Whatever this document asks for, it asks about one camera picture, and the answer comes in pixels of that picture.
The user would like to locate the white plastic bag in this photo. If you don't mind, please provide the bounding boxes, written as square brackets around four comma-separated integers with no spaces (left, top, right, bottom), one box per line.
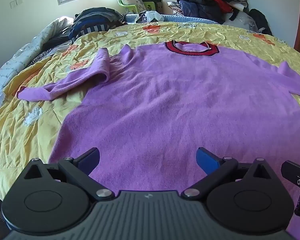
[143,10,165,22]

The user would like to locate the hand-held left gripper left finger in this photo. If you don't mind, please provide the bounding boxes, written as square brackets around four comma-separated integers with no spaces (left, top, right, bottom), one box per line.
[22,147,115,202]

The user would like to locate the navy blue jacket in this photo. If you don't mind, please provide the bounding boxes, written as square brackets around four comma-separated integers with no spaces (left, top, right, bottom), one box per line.
[179,0,226,24]

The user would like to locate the yellow printed blanket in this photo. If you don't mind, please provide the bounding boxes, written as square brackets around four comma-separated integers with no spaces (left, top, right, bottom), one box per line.
[0,21,300,202]

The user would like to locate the light blue bedding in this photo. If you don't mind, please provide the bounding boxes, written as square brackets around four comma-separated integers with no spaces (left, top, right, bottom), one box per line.
[122,13,219,25]

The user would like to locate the white quilted blanket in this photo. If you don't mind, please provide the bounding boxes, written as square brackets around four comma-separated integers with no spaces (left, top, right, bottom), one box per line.
[0,16,75,108]

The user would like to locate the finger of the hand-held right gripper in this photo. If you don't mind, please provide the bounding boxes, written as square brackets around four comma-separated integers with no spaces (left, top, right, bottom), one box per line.
[281,160,300,218]

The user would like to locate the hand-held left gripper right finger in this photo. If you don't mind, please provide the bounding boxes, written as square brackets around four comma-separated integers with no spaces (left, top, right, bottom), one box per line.
[180,147,277,202]

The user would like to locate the green plastic stool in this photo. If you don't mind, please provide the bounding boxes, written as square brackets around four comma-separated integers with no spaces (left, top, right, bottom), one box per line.
[142,1,163,12]

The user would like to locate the pile of dark clothes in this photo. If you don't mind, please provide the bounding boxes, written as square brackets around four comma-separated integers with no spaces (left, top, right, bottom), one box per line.
[69,7,126,40]

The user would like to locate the green plastic chair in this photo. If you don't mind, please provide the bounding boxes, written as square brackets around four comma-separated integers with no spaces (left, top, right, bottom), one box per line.
[117,0,138,14]

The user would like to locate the purple sweater with red collar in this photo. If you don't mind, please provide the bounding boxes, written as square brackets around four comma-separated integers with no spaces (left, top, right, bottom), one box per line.
[16,40,300,193]

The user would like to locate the clear plastic bag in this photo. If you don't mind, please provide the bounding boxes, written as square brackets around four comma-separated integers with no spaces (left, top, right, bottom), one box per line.
[229,12,260,32]

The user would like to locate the black bag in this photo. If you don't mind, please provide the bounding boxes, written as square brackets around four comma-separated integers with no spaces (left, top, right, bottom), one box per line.
[248,8,273,36]

